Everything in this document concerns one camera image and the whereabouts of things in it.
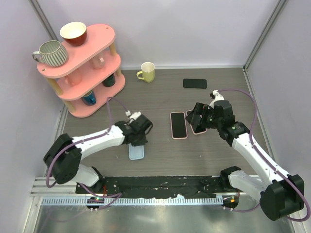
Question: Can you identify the pink phone case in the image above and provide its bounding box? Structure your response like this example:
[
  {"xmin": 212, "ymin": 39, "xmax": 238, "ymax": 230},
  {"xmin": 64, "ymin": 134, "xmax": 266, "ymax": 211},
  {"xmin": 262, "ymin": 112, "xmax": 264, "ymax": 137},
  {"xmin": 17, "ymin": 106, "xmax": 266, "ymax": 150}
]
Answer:
[
  {"xmin": 186, "ymin": 109, "xmax": 207, "ymax": 135},
  {"xmin": 170, "ymin": 111, "xmax": 189, "ymax": 140}
]

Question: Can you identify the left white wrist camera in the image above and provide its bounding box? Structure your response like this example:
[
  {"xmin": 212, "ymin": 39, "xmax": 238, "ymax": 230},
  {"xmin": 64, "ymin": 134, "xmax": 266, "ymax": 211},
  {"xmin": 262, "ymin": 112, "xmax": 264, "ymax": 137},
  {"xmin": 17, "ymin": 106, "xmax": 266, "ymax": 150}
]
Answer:
[{"xmin": 125, "ymin": 110, "xmax": 141, "ymax": 123}]

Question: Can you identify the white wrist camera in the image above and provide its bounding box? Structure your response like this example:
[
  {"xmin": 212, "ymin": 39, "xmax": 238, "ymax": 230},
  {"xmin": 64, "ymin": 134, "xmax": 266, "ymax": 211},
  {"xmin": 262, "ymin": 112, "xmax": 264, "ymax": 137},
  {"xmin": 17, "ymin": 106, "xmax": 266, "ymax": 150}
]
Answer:
[
  {"xmin": 208, "ymin": 90, "xmax": 225, "ymax": 109},
  {"xmin": 125, "ymin": 110, "xmax": 141, "ymax": 123}
]

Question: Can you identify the light blue phone case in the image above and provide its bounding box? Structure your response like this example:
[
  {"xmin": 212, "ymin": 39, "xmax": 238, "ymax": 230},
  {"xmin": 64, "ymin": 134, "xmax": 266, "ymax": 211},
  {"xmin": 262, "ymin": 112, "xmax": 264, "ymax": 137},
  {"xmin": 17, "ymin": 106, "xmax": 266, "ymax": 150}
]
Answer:
[{"xmin": 128, "ymin": 144, "xmax": 144, "ymax": 161}]

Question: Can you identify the white cable duct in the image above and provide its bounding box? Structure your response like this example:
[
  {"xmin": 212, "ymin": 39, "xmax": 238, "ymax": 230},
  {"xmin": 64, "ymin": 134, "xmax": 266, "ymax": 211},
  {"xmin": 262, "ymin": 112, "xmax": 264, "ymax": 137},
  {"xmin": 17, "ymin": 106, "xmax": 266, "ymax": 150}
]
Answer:
[{"xmin": 41, "ymin": 196, "xmax": 223, "ymax": 207}]

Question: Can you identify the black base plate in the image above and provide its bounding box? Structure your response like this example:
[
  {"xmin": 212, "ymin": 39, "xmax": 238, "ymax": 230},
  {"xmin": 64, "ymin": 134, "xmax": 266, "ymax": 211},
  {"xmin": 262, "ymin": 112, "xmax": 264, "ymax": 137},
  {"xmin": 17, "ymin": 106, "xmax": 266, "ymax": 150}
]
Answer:
[{"xmin": 75, "ymin": 174, "xmax": 250, "ymax": 200}]

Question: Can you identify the dark green mug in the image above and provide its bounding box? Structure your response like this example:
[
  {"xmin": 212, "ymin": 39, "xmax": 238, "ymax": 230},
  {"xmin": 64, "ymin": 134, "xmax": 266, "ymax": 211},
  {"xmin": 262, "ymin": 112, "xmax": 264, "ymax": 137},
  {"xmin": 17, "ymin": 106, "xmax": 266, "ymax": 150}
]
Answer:
[{"xmin": 102, "ymin": 74, "xmax": 116, "ymax": 87}]

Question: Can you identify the pink mug middle shelf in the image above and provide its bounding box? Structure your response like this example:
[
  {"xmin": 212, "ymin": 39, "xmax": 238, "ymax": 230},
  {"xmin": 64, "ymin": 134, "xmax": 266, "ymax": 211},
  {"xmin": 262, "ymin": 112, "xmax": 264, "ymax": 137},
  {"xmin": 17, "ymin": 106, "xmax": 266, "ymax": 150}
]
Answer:
[{"xmin": 65, "ymin": 69, "xmax": 82, "ymax": 86}]

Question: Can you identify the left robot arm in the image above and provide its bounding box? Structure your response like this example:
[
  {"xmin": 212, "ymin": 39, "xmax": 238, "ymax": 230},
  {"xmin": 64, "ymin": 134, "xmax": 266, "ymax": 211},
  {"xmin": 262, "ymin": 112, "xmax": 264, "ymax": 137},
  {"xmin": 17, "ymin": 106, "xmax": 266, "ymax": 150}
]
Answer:
[{"xmin": 43, "ymin": 112, "xmax": 153, "ymax": 194}]

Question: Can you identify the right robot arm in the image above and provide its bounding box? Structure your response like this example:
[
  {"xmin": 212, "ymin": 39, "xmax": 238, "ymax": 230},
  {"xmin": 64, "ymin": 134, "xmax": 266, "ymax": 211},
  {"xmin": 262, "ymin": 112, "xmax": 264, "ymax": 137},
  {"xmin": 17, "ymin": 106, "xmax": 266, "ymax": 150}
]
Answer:
[{"xmin": 186, "ymin": 100, "xmax": 307, "ymax": 221}]

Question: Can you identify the grey striped mug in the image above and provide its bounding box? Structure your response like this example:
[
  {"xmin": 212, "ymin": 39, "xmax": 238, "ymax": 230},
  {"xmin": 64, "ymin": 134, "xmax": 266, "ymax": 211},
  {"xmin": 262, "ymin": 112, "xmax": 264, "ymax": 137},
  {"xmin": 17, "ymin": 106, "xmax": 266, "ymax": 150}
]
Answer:
[{"xmin": 32, "ymin": 40, "xmax": 69, "ymax": 67}]

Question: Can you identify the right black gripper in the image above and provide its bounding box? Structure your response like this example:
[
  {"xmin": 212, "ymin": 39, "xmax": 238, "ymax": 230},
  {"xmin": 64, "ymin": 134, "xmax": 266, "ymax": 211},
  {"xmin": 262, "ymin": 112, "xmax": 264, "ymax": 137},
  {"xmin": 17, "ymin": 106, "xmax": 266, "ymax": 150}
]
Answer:
[{"xmin": 186, "ymin": 102, "xmax": 223, "ymax": 129}]

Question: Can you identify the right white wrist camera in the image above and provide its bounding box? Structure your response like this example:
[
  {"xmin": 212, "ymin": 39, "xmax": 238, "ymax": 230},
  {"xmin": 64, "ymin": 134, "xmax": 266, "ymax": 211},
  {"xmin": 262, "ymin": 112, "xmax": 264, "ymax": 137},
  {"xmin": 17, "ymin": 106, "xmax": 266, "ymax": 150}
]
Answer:
[{"xmin": 208, "ymin": 90, "xmax": 225, "ymax": 109}]

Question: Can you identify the red bowl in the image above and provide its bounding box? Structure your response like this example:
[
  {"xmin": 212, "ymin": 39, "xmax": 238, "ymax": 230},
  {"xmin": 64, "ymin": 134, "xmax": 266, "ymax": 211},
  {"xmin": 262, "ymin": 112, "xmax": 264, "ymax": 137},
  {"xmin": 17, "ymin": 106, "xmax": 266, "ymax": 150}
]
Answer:
[{"xmin": 59, "ymin": 22, "xmax": 87, "ymax": 46}]

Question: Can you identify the black phone case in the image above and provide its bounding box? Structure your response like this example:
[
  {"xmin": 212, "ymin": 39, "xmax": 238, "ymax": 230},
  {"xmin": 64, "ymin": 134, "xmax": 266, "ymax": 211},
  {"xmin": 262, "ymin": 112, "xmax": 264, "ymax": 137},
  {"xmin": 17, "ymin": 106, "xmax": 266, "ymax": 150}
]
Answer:
[{"xmin": 183, "ymin": 79, "xmax": 207, "ymax": 89}]

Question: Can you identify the yellow mug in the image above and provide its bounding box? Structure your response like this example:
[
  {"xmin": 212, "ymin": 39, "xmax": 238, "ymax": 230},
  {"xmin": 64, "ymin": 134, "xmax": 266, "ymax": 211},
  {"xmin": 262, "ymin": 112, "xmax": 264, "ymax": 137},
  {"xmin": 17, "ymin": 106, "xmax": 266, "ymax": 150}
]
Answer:
[{"xmin": 137, "ymin": 62, "xmax": 155, "ymax": 83}]

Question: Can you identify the aluminium rail frame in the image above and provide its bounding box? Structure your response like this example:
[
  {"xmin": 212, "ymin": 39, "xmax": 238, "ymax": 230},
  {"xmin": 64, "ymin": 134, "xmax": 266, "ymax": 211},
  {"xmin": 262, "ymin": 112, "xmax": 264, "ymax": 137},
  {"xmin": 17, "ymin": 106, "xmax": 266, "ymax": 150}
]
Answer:
[{"xmin": 30, "ymin": 174, "xmax": 297, "ymax": 197}]

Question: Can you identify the pink mug upper shelf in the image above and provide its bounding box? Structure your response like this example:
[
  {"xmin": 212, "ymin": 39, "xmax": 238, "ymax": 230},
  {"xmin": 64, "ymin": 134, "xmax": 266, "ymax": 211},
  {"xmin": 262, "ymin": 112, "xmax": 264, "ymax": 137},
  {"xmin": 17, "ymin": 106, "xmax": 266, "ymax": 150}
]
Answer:
[{"xmin": 90, "ymin": 55, "xmax": 105, "ymax": 69}]

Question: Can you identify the blue mug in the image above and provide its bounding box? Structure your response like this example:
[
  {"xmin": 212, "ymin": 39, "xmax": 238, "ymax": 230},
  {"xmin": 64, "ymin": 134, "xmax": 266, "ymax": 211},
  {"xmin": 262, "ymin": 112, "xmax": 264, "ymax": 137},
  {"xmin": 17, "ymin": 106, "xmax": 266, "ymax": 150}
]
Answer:
[{"xmin": 81, "ymin": 90, "xmax": 97, "ymax": 106}]

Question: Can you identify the pink mug shelf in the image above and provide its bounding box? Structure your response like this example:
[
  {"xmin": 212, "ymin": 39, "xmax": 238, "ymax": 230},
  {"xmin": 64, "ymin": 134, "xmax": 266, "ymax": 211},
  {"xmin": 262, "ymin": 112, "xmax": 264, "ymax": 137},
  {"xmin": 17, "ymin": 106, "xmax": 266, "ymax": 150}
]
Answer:
[
  {"xmin": 65, "ymin": 69, "xmax": 82, "ymax": 86},
  {"xmin": 90, "ymin": 55, "xmax": 105, "ymax": 69}
]

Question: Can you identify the pink three-tier shelf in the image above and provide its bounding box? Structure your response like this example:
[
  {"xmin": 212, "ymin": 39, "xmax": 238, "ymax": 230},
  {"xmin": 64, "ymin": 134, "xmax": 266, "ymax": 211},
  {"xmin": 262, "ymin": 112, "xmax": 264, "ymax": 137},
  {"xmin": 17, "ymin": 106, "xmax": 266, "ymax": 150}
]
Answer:
[{"xmin": 37, "ymin": 24, "xmax": 125, "ymax": 118}]

